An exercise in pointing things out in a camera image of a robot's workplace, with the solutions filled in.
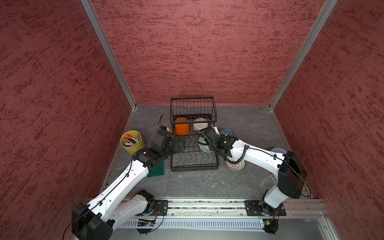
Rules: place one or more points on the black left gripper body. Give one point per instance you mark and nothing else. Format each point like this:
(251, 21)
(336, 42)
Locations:
(172, 148)

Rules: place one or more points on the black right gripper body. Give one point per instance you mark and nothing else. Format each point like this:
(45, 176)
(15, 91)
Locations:
(223, 136)

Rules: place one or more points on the blue patterned bowl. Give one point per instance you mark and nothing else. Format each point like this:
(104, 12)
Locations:
(228, 132)

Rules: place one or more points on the orange plastic bowl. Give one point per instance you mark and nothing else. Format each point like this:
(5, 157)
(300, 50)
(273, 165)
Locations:
(182, 127)

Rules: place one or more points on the white red lattice bowl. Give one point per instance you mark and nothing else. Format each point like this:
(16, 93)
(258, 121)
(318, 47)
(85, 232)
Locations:
(235, 167)

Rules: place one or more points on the white ceramic bowl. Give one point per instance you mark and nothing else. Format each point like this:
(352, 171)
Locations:
(200, 124)

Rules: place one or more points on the black wire dish rack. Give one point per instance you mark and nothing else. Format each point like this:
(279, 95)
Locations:
(193, 158)

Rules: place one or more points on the grey green patterned bowl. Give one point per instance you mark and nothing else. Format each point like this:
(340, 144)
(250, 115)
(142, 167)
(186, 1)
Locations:
(204, 145)

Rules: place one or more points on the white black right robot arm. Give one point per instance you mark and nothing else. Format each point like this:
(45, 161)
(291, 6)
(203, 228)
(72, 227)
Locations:
(286, 167)

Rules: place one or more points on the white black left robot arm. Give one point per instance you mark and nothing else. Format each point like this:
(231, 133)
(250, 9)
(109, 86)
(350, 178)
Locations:
(98, 219)

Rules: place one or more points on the green sponge cloth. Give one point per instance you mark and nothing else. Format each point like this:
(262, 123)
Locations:
(159, 170)

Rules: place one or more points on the yellow utensil cup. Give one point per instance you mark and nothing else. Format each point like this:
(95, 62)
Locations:
(129, 146)

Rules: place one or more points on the light blue mug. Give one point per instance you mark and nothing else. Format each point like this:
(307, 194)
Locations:
(279, 151)

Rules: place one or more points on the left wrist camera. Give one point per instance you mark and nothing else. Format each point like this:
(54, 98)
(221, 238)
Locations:
(164, 128)

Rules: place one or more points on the red handled tool in cup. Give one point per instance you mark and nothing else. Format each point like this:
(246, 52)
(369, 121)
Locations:
(130, 138)

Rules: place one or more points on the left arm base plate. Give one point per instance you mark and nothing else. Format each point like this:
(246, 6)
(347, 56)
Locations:
(157, 207)

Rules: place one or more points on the aluminium front rail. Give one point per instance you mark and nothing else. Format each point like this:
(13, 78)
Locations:
(235, 208)

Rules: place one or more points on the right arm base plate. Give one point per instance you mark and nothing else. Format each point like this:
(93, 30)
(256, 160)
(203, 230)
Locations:
(256, 209)

